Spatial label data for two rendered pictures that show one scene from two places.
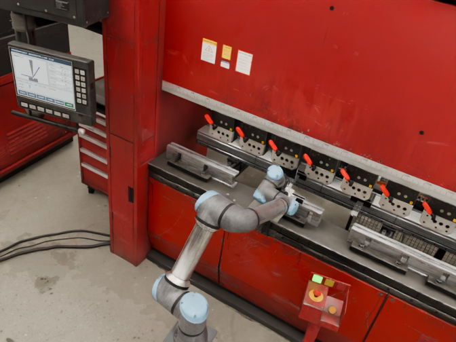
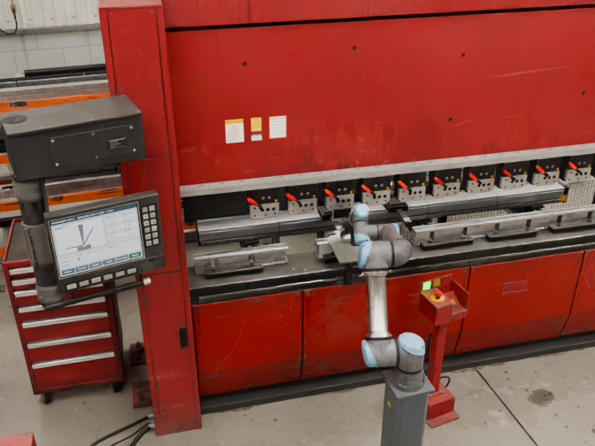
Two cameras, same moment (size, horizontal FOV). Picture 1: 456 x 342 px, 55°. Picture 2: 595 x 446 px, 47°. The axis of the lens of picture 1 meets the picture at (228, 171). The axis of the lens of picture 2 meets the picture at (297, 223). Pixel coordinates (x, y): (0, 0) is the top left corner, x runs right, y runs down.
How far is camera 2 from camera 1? 197 cm
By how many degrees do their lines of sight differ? 33
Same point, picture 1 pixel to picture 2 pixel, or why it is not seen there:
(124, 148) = (167, 283)
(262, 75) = (300, 131)
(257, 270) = (347, 328)
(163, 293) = (381, 352)
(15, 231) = not seen: outside the picture
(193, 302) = (411, 340)
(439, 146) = (465, 124)
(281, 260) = not seen: hidden behind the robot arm
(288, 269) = not seen: hidden behind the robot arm
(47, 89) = (104, 249)
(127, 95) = (166, 218)
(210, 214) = (382, 259)
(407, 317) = (490, 277)
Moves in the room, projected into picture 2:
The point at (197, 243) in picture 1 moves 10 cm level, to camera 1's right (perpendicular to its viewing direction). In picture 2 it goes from (382, 290) to (399, 282)
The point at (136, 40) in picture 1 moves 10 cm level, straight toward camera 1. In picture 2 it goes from (173, 150) to (189, 156)
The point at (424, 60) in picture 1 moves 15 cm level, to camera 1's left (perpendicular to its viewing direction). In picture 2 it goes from (437, 63) to (416, 68)
